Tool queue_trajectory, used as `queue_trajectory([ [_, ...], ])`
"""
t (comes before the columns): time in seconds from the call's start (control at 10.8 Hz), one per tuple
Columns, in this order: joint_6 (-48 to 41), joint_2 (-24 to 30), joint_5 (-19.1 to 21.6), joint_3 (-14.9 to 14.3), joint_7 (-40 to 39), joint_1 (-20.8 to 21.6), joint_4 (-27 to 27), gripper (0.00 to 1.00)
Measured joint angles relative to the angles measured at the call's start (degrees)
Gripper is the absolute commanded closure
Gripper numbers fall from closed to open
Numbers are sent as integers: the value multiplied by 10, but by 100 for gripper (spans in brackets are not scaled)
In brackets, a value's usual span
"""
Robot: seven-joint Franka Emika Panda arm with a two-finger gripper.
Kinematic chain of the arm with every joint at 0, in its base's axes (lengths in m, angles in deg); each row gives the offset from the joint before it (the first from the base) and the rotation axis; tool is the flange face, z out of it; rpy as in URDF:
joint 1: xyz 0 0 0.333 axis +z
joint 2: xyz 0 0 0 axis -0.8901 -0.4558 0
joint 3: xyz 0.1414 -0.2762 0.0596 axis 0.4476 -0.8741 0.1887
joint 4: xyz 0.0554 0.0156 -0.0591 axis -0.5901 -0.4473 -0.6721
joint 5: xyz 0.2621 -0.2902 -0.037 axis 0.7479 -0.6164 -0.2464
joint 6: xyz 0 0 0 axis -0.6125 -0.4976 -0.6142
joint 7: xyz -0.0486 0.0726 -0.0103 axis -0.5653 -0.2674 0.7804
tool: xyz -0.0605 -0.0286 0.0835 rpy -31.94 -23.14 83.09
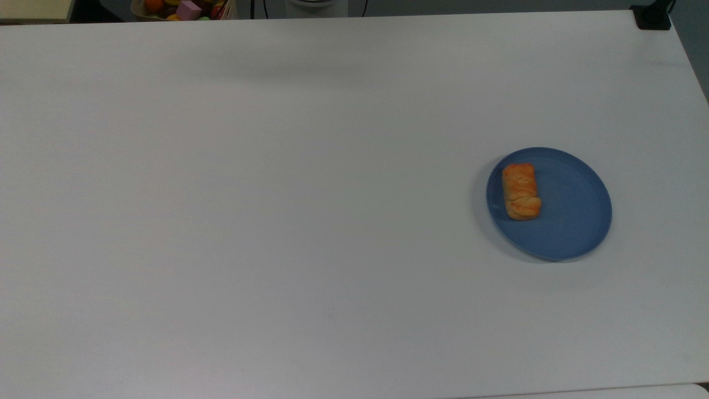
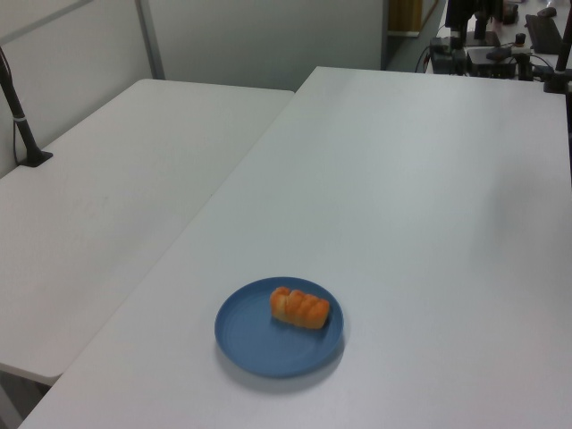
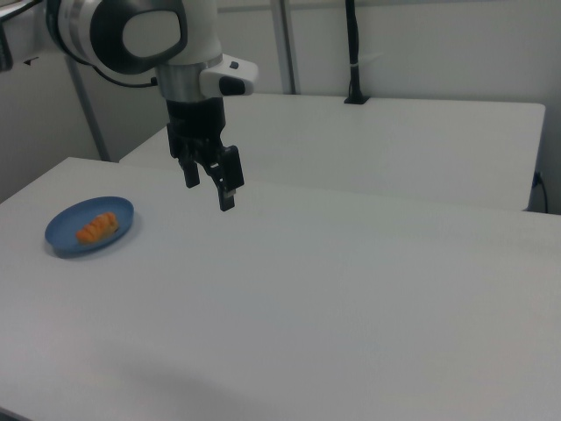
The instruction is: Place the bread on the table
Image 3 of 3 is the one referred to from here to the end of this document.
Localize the blue round plate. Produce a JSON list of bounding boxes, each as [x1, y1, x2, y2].
[[44, 196, 136, 260]]

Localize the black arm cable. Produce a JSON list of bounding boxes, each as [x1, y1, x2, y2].
[[89, 61, 159, 89]]

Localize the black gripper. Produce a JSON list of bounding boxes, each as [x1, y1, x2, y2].
[[165, 97, 245, 213]]

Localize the black camera pole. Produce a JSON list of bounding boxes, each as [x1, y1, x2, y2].
[[344, 0, 383, 100]]

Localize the grey metal frame post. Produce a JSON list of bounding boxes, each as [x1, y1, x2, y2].
[[272, 0, 304, 95], [64, 56, 111, 162]]

